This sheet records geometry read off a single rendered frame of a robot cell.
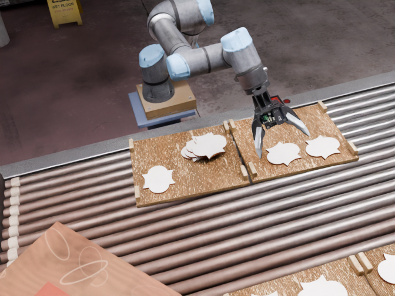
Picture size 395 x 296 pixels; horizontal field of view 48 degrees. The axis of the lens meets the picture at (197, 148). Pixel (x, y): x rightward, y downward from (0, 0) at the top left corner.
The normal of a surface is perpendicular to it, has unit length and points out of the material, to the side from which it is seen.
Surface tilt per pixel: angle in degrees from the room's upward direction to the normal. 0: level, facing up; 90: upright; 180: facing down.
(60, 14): 82
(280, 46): 0
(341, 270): 0
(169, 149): 0
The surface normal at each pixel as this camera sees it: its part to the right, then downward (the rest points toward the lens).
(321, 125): -0.08, -0.74
